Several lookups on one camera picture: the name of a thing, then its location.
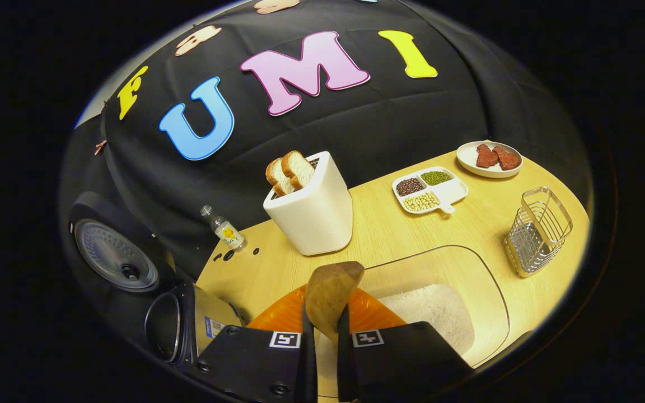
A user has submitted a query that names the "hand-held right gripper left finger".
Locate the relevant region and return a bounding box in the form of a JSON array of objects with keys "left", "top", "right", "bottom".
[{"left": 185, "top": 285, "right": 319, "bottom": 403}]

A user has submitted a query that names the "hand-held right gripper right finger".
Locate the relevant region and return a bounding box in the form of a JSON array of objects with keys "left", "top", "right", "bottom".
[{"left": 336, "top": 287, "right": 475, "bottom": 403}]

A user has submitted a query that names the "wooden spoon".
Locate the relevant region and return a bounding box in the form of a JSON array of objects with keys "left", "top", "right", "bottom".
[{"left": 305, "top": 261, "right": 366, "bottom": 350}]

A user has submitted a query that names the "pile of white rice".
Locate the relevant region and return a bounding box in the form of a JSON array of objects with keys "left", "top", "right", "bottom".
[{"left": 378, "top": 283, "right": 475, "bottom": 357}]

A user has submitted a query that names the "dark grey rice cooker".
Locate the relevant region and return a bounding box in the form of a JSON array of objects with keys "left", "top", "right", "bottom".
[{"left": 67, "top": 191, "right": 245, "bottom": 370}]

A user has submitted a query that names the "metal wire chopstick holder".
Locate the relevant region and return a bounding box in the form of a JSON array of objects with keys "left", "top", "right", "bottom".
[{"left": 503, "top": 186, "right": 573, "bottom": 279}]

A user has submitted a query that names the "clear plastic rice box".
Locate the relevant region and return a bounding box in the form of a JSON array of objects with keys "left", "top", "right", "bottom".
[{"left": 350, "top": 245, "right": 511, "bottom": 370}]

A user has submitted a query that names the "white toaster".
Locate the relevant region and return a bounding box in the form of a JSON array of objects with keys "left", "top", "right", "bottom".
[{"left": 263, "top": 151, "right": 354, "bottom": 257}]

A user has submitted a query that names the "small clear drink bottle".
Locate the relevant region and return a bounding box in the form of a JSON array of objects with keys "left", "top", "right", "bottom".
[{"left": 200, "top": 205, "right": 247, "bottom": 252}]

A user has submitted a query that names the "heap of pale soybeans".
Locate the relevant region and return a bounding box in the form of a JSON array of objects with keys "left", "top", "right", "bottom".
[{"left": 403, "top": 191, "right": 441, "bottom": 212}]

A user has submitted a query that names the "toasted bread slice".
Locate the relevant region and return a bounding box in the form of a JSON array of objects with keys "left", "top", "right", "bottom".
[
  {"left": 265, "top": 158, "right": 296, "bottom": 198},
  {"left": 281, "top": 150, "right": 316, "bottom": 191}
]

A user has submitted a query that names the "heap of dark beans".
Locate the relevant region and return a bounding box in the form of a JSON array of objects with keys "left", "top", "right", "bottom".
[{"left": 396, "top": 177, "right": 425, "bottom": 197}]

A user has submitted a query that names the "white divided dish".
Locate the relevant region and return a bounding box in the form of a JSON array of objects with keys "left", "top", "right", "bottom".
[{"left": 391, "top": 166, "right": 469, "bottom": 215}]

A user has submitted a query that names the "heap of green beans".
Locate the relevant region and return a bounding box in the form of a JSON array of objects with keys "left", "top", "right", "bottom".
[{"left": 420, "top": 170, "right": 454, "bottom": 186}]

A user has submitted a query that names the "round white plate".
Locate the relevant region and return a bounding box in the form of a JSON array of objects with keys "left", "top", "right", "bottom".
[{"left": 456, "top": 140, "right": 524, "bottom": 179}]

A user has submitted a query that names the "black backdrop cloth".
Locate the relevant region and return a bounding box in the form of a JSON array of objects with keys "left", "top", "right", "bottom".
[{"left": 59, "top": 0, "right": 592, "bottom": 359}]

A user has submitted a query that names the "red meat slice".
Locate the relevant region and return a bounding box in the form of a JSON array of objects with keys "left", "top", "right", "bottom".
[
  {"left": 475, "top": 143, "right": 499, "bottom": 169},
  {"left": 493, "top": 146, "right": 522, "bottom": 171}
]

